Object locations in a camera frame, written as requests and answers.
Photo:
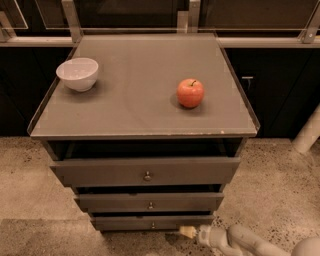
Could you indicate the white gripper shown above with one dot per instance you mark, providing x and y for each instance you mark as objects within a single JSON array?
[{"x": 204, "y": 235}]

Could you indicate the grey drawer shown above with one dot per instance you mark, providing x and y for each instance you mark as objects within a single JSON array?
[
  {"x": 148, "y": 202},
  {"x": 139, "y": 223},
  {"x": 146, "y": 171}
]

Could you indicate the grey drawer cabinet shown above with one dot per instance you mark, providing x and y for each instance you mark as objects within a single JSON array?
[{"x": 132, "y": 111}]

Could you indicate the red apple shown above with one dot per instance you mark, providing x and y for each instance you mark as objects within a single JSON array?
[{"x": 190, "y": 93}]

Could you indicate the white ceramic bowl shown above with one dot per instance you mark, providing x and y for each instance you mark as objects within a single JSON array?
[{"x": 79, "y": 74}]

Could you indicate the white cylindrical post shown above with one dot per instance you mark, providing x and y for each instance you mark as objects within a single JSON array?
[{"x": 309, "y": 133}]

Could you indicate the small cabinet door handle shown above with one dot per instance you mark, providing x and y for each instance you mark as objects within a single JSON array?
[{"x": 247, "y": 80}]

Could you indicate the metal railing frame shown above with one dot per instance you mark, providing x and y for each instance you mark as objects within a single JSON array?
[{"x": 228, "y": 23}]

